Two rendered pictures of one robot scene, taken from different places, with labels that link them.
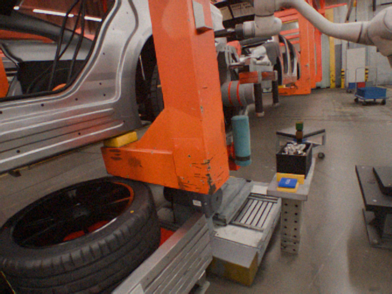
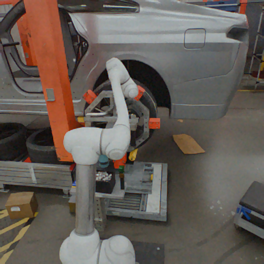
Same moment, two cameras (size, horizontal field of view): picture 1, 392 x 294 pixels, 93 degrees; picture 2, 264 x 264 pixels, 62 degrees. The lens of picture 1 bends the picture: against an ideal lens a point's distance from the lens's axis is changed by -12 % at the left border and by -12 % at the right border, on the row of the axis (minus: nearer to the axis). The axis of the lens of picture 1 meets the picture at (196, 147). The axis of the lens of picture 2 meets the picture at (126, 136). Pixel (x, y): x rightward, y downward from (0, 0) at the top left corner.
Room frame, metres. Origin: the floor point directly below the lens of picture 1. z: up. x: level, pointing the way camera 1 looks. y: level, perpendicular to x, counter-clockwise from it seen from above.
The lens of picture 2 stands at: (0.57, -1.83, 1.59)
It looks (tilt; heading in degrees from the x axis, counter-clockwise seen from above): 27 degrees down; 66
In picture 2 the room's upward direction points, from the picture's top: 3 degrees counter-clockwise
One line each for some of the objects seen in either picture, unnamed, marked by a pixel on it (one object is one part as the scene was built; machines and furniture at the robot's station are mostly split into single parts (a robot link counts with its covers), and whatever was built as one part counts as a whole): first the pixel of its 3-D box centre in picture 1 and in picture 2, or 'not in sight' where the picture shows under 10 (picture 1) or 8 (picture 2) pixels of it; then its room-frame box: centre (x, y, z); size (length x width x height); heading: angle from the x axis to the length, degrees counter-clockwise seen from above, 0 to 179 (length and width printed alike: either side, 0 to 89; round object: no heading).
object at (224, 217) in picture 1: (218, 196); (129, 177); (1.36, -0.11, 0.13); 0.50 x 0.36 x 0.10; 145
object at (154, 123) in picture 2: not in sight; (154, 123); (1.48, -0.40, 0.85); 0.09 x 0.08 x 0.07; 145
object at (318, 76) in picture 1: (311, 55); not in sight; (9.37, -5.78, 1.75); 0.68 x 0.16 x 2.46; 55
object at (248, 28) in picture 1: (247, 30); not in sight; (1.24, -0.38, 1.19); 0.09 x 0.06 x 0.09; 170
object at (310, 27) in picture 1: (301, 44); not in sight; (5.95, -3.35, 1.75); 0.68 x 0.16 x 2.46; 55
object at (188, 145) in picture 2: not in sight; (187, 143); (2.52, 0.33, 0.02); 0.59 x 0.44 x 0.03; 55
